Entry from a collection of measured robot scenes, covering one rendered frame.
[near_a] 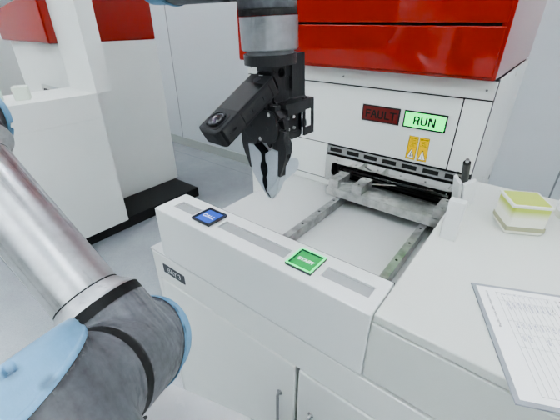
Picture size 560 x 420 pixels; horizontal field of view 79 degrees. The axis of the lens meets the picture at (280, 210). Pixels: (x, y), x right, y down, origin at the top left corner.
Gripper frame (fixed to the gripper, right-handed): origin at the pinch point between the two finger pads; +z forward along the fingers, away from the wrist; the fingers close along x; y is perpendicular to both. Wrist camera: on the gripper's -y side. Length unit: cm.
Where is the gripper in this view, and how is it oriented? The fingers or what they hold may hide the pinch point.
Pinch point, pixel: (267, 192)
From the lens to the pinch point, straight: 54.0
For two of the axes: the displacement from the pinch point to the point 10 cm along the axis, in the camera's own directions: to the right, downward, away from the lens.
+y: 6.8, -4.0, 6.2
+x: -7.3, -3.2, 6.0
